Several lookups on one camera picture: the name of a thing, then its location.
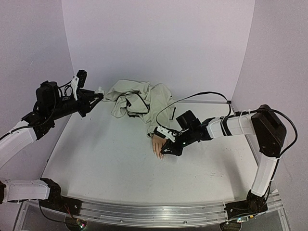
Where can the white nail polish bottle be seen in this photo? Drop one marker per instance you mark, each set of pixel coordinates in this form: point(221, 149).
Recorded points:
point(100, 91)

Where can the mannequin hand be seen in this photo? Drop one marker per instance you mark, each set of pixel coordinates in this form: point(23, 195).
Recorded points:
point(157, 144)

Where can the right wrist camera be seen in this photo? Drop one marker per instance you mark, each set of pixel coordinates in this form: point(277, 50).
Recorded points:
point(165, 133)

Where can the beige zip jacket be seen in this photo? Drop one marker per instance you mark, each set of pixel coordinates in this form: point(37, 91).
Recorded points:
point(152, 104)

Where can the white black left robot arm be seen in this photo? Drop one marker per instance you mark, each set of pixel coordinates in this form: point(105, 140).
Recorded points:
point(49, 107)

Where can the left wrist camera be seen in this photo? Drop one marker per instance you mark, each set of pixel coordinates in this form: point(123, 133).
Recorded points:
point(78, 82)

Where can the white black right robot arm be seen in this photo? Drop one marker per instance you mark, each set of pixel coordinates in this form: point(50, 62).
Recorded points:
point(262, 123)

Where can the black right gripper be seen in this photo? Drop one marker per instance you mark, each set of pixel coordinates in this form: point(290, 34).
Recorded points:
point(179, 141)

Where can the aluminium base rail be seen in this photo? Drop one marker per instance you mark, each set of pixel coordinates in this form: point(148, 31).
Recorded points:
point(84, 214)

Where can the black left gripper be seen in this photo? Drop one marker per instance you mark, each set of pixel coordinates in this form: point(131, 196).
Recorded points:
point(84, 96)

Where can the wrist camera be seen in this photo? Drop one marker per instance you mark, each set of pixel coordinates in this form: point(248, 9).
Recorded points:
point(165, 133)
point(78, 82)

